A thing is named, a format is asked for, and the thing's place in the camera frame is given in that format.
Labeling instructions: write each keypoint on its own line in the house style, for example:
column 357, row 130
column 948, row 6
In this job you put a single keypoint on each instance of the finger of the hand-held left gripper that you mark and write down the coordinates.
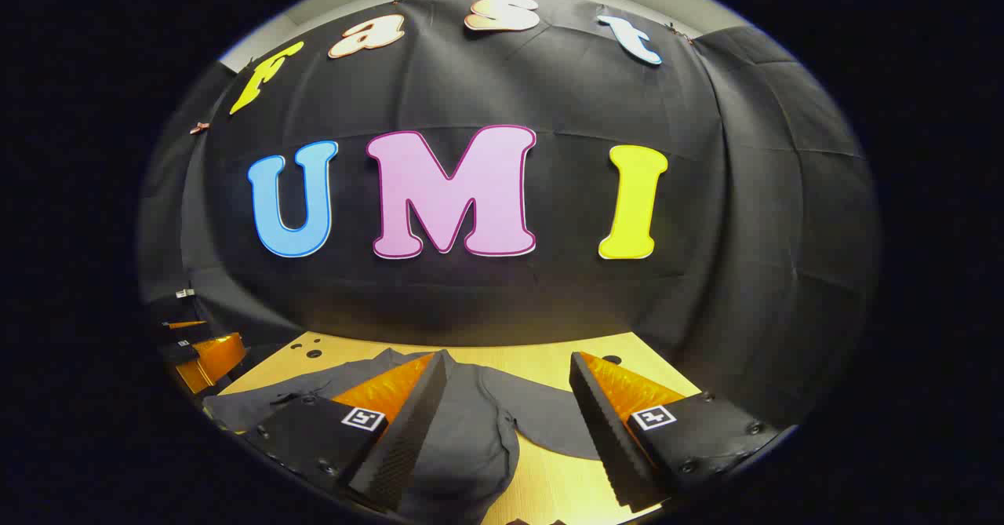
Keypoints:
column 212, row 356
column 184, row 326

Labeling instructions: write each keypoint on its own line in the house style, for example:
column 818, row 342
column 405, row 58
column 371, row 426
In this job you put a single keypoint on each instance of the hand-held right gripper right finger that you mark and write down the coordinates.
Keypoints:
column 604, row 431

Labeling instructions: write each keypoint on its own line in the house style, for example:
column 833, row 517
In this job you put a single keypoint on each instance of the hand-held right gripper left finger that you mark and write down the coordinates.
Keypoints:
column 408, row 431

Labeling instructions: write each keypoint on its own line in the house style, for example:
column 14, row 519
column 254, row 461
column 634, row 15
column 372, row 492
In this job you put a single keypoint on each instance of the grey collared shirt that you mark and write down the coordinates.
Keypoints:
column 471, row 431

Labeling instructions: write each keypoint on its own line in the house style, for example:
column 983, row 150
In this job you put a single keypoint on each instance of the black backdrop cloth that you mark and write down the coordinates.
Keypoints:
column 549, row 297

